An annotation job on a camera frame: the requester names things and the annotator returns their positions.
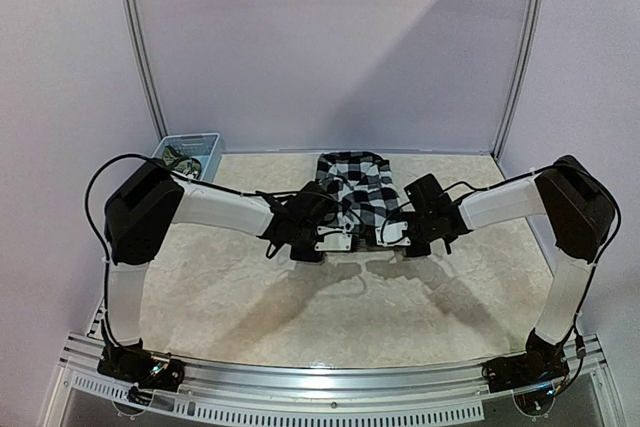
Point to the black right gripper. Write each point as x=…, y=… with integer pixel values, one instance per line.
x=417, y=250

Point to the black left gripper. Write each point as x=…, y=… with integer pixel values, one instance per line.
x=302, y=256

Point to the black white checked shirt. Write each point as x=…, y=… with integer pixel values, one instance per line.
x=361, y=184

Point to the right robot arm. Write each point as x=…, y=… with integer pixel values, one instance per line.
x=572, y=215

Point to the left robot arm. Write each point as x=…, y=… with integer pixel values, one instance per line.
x=154, y=200

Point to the light blue plastic basket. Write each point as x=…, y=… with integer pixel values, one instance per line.
x=207, y=148

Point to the green garment in basket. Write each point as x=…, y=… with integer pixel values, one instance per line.
x=181, y=163

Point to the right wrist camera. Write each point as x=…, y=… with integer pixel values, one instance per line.
x=392, y=234

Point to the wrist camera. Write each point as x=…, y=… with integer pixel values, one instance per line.
x=392, y=234
x=333, y=239

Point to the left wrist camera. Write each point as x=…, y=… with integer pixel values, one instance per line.
x=333, y=239

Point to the front aluminium rail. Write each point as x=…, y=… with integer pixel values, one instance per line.
x=221, y=394

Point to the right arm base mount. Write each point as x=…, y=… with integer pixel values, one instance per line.
x=539, y=367

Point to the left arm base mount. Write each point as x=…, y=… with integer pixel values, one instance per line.
x=146, y=371

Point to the right aluminium wall post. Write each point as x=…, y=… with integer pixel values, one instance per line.
x=530, y=21

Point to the aluminium wall post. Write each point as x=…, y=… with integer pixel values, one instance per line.
x=530, y=21
x=143, y=64

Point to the left aluminium wall post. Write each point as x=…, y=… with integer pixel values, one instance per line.
x=143, y=64

